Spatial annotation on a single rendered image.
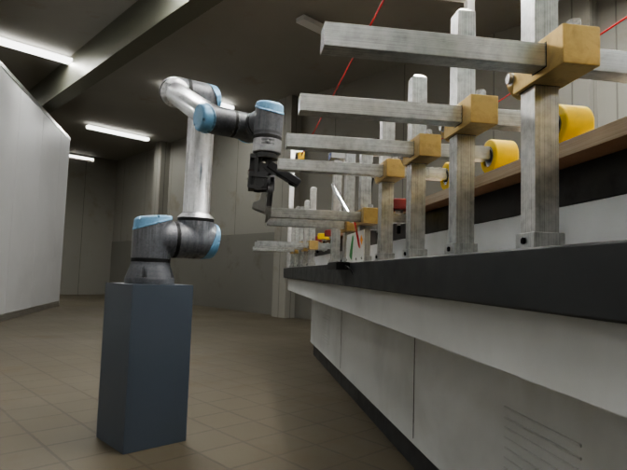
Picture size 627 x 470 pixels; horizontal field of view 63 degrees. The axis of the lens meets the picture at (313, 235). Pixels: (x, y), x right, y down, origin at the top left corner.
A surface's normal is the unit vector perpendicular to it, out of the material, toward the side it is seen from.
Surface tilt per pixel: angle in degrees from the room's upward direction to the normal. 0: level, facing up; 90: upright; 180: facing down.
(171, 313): 90
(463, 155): 90
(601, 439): 90
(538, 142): 90
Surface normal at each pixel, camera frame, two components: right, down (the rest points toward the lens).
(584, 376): -0.99, -0.04
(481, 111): 0.15, -0.07
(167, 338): 0.69, -0.04
